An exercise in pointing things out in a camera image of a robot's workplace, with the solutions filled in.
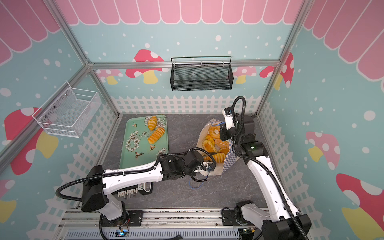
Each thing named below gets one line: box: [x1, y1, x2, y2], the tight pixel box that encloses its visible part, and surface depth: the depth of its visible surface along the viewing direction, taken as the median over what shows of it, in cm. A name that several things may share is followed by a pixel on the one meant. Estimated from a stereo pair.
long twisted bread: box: [147, 127, 166, 144], surface depth 105 cm
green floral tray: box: [119, 114, 169, 170], surface depth 105 cm
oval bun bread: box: [214, 139, 230, 149], surface depth 99 cm
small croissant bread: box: [147, 115, 158, 131], surface depth 111 cm
